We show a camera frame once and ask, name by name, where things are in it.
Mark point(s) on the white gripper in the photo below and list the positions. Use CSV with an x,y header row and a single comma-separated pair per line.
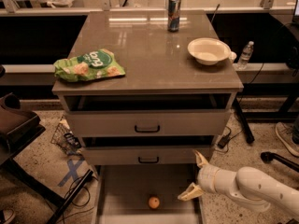
x,y
206,178

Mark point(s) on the orange fruit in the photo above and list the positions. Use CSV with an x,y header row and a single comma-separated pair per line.
x,y
154,202

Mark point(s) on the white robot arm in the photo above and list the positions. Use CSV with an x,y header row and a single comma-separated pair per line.
x,y
249,187

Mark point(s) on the open bottom drawer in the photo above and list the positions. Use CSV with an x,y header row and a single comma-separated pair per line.
x,y
124,191

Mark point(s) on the grey drawer cabinet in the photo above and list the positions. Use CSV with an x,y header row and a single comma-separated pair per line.
x,y
160,74

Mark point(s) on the black power adapter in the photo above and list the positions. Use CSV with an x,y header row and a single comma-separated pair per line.
x,y
223,141

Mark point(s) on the black stand leg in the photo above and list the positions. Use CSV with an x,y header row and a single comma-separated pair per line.
x,y
246,129

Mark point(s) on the black chair leg base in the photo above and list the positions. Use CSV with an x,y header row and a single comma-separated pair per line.
x,y
267,157

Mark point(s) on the grey sneaker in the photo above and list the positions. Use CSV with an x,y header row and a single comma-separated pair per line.
x,y
286,134

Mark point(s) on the white bowl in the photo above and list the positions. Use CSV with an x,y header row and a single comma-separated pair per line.
x,y
209,51

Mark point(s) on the clear plastic water bottle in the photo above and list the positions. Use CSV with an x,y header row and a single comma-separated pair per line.
x,y
245,56

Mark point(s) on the green chip bag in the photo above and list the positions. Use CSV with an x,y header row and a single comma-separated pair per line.
x,y
89,66

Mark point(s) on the energy drink can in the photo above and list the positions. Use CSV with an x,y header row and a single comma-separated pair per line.
x,y
173,11

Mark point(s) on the middle drawer with black handle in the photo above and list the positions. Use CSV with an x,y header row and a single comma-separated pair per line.
x,y
144,155

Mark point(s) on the drawer with black handle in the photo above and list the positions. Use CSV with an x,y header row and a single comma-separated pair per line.
x,y
108,124
144,155

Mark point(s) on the top drawer with black handle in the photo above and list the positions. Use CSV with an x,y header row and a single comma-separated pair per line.
x,y
108,124

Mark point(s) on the wire basket on floor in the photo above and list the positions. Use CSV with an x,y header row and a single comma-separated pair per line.
x,y
65,140

